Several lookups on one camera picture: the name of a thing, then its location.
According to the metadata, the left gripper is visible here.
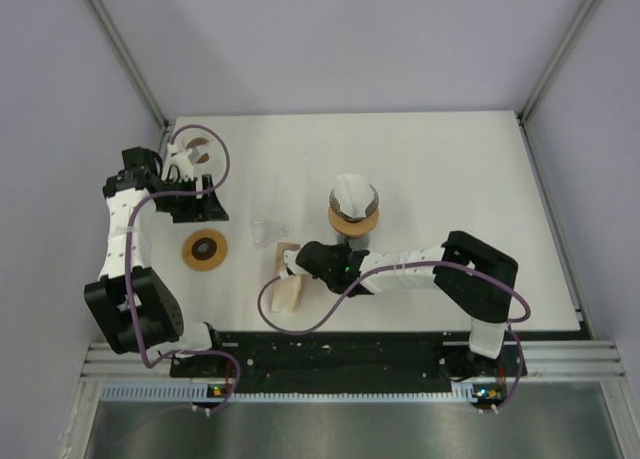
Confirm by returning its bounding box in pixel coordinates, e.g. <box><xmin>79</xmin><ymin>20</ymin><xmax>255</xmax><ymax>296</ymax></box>
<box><xmin>155</xmin><ymin>174</ymin><xmax>227</xmax><ymax>223</ymax></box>

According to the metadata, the grey glass carafe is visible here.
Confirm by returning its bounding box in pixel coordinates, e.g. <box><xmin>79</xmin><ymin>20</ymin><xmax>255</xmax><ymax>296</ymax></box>
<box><xmin>337</xmin><ymin>233</ymin><xmax>370</xmax><ymax>251</ymax></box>

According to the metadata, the wooden dripper ring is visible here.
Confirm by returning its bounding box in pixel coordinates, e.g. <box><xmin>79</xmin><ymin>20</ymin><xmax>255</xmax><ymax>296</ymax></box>
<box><xmin>327</xmin><ymin>206</ymin><xmax>381</xmax><ymax>239</ymax></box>
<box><xmin>181</xmin><ymin>228</ymin><xmax>231</xmax><ymax>272</ymax></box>

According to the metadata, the clear glass dripper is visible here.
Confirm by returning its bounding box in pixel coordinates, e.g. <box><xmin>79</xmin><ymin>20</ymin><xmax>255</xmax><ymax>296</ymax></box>
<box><xmin>251</xmin><ymin>215</ymin><xmax>291</xmax><ymax>247</ymax></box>

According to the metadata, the orange coffee filter box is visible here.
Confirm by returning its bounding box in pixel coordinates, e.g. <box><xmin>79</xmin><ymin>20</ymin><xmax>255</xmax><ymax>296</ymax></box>
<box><xmin>271</xmin><ymin>242</ymin><xmax>302</xmax><ymax>313</ymax></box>

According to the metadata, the clear glass carafe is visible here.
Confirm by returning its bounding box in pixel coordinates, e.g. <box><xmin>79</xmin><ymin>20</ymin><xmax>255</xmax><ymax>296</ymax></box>
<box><xmin>181</xmin><ymin>136</ymin><xmax>212</xmax><ymax>165</ymax></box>

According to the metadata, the grey glass dripper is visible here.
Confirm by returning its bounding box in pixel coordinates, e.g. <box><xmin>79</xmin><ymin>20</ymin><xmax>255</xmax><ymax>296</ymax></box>
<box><xmin>329</xmin><ymin>185</ymin><xmax>379</xmax><ymax>222</ymax></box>

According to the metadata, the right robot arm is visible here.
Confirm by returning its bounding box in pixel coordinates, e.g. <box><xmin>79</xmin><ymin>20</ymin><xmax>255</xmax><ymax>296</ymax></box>
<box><xmin>284</xmin><ymin>231</ymin><xmax>519</xmax><ymax>375</ymax></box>

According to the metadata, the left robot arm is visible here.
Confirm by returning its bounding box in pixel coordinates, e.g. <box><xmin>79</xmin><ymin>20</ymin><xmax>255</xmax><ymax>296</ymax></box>
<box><xmin>84</xmin><ymin>140</ymin><xmax>229</xmax><ymax>376</ymax></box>

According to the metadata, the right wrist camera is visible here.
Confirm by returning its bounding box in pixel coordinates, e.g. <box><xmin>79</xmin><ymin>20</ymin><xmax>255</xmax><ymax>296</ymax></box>
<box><xmin>279</xmin><ymin>250</ymin><xmax>300</xmax><ymax>279</ymax></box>

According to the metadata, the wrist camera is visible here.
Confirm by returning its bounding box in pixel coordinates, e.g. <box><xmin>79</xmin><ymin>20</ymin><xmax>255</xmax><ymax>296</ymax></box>
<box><xmin>163</xmin><ymin>144</ymin><xmax>200</xmax><ymax>181</ymax></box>
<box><xmin>279</xmin><ymin>250</ymin><xmax>300</xmax><ymax>279</ymax></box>

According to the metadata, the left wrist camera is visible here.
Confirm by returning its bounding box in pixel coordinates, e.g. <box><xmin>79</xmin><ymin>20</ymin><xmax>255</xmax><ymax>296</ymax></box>
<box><xmin>163</xmin><ymin>144</ymin><xmax>200</xmax><ymax>181</ymax></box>

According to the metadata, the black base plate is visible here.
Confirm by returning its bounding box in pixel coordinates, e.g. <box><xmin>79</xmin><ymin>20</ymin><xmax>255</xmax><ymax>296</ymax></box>
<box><xmin>170</xmin><ymin>332</ymin><xmax>526</xmax><ymax>394</ymax></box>

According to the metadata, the grey cable duct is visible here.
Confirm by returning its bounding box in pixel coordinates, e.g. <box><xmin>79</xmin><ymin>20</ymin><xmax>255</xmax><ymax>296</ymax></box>
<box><xmin>101</xmin><ymin>382</ymin><xmax>499</xmax><ymax>404</ymax></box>

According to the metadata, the aluminium frame rail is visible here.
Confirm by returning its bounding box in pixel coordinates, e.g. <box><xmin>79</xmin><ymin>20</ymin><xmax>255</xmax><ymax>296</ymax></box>
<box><xmin>80</xmin><ymin>340</ymin><xmax>626</xmax><ymax>382</ymax></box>

